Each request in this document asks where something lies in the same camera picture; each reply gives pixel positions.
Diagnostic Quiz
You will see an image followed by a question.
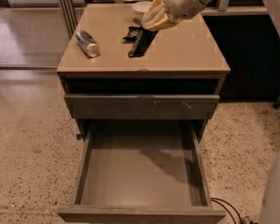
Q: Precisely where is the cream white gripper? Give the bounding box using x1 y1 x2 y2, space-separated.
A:
143 0 205 31

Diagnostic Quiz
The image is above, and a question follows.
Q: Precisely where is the dark blue rxbar wrapper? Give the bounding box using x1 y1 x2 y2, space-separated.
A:
128 28 158 58

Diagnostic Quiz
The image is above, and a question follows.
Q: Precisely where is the grey wooden drawer cabinet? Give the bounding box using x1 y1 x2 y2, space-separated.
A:
57 4 230 136

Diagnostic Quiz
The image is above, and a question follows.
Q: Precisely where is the closed grey top drawer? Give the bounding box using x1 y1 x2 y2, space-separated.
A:
64 94 219 119

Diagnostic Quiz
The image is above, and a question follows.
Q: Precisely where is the open grey middle drawer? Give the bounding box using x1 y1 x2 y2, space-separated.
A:
58 129 226 224

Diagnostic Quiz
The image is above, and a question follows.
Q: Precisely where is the white ceramic bowl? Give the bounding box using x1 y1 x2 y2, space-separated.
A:
132 1 151 21

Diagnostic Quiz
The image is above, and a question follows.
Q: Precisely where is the small black snack packet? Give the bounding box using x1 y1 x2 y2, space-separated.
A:
123 26 139 41

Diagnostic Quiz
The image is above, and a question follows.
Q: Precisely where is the silver metal can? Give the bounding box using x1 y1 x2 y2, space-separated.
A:
76 30 100 58

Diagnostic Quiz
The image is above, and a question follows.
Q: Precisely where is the black floor cable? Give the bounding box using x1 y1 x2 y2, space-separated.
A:
210 197 243 224

